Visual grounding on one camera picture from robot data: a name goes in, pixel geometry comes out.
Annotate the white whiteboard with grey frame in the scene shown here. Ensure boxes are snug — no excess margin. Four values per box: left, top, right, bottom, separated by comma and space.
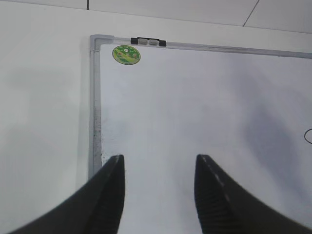
89, 35, 312, 234

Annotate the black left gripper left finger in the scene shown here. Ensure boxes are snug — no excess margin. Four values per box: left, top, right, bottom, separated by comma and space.
13, 155, 125, 234

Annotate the round green sticker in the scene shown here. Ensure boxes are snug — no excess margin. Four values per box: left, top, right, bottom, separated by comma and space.
112, 45, 141, 65

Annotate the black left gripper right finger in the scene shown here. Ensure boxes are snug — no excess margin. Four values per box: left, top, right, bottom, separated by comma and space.
194, 155, 312, 234

